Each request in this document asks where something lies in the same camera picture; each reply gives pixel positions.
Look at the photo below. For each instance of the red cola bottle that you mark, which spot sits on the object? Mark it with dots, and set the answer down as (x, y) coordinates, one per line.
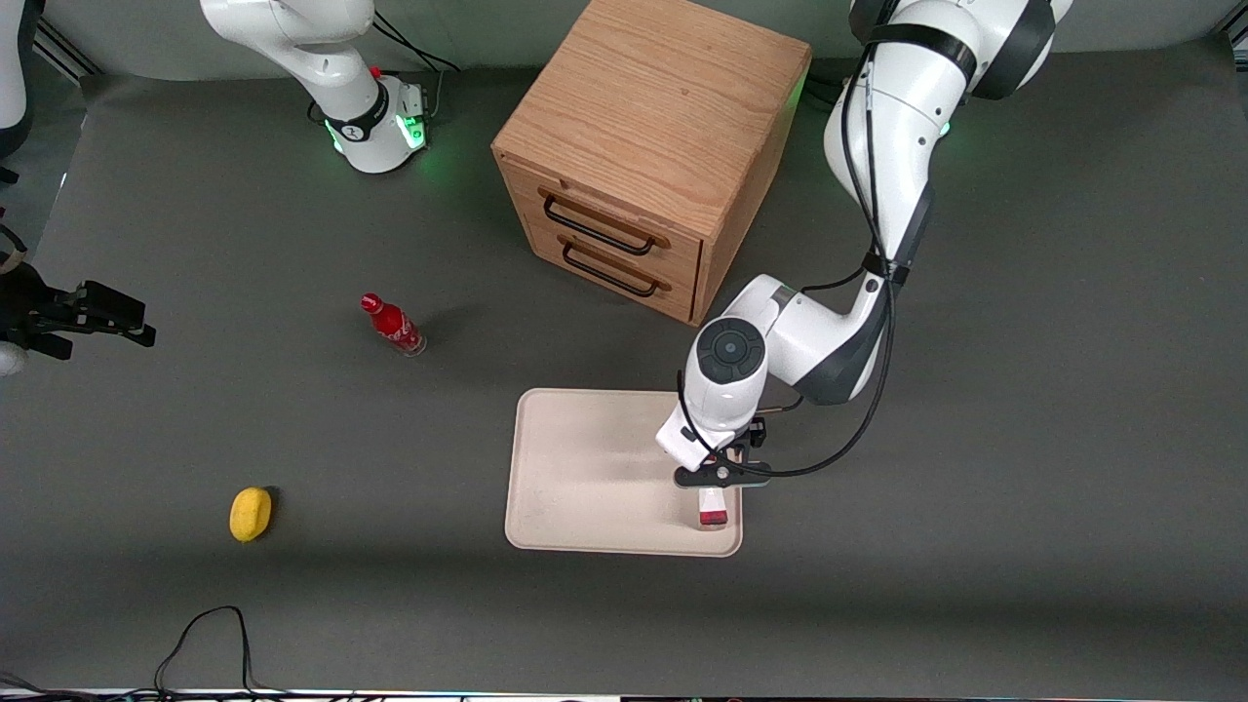
(394, 327)

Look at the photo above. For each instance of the yellow lemon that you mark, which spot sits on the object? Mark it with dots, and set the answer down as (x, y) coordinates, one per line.
(250, 514)

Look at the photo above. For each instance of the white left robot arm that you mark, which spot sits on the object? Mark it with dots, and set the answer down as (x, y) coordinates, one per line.
(897, 127)

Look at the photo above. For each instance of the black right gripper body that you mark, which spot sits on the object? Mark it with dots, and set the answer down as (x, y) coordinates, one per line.
(21, 304)

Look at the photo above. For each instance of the beige plastic tray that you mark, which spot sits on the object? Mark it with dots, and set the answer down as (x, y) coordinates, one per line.
(595, 473)

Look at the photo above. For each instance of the wooden two-drawer cabinet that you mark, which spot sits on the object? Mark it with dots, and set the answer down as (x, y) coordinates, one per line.
(663, 107)

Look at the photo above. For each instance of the red cookie box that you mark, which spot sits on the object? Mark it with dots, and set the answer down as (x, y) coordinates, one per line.
(713, 505)

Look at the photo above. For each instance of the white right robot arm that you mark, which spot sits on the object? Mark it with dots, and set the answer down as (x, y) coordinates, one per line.
(331, 58)

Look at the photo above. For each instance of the aluminium rail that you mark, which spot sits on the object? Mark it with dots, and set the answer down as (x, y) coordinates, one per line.
(66, 51)

